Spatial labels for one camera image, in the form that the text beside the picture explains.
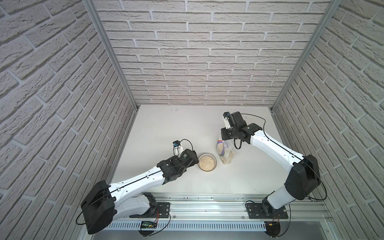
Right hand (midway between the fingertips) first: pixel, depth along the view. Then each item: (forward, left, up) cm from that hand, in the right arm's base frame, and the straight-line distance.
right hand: (219, 133), depth 85 cm
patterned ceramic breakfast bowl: (-12, +8, -11) cm, 18 cm away
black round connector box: (-46, -20, -16) cm, 52 cm away
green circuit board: (-40, +40, -17) cm, 59 cm away
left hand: (-9, +17, -4) cm, 20 cm away
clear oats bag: (-9, -2, -5) cm, 11 cm away
